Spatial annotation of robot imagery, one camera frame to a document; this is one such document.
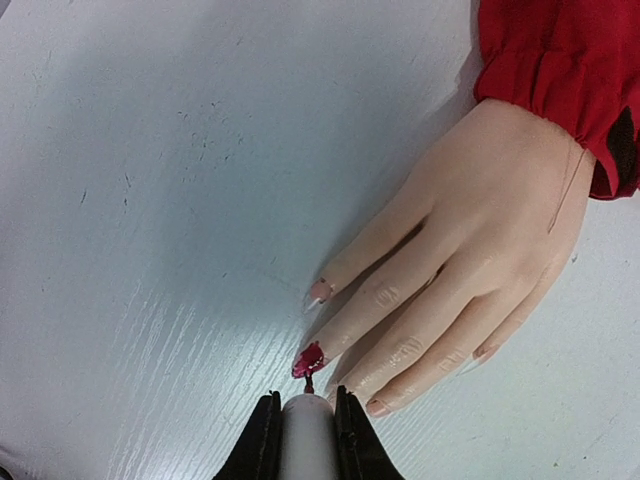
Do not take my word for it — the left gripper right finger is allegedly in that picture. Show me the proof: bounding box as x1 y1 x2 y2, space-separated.
334 386 404 480

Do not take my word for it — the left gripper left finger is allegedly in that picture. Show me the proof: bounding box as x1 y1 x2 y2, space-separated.
213 391 281 480

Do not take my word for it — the white nail polish cap brush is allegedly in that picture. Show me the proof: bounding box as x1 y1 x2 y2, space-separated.
278 374 340 480

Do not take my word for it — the mannequin hand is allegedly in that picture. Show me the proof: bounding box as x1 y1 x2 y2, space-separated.
292 100 596 417

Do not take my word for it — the red jacket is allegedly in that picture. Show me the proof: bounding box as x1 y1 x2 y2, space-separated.
474 0 639 200

